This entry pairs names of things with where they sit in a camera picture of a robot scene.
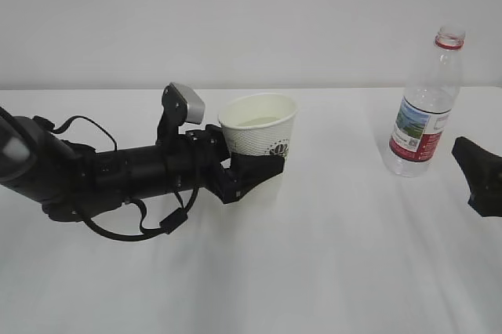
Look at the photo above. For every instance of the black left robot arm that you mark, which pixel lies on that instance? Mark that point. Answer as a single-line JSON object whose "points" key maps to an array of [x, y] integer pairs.
{"points": [[74, 182]]}

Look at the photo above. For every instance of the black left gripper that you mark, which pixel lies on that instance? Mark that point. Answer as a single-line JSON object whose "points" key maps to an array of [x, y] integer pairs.
{"points": [[199, 159]]}

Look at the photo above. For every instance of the clear plastic water bottle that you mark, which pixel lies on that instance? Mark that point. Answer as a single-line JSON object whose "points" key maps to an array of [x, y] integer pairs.
{"points": [[427, 101]]}

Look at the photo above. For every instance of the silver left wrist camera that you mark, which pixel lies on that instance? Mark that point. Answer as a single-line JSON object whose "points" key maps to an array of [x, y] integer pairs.
{"points": [[194, 104]]}

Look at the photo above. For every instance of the white paper cup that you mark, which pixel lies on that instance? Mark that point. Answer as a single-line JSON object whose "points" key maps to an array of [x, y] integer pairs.
{"points": [[259, 124]]}

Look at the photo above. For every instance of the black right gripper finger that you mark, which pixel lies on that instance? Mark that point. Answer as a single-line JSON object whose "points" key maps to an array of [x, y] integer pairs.
{"points": [[482, 171]]}

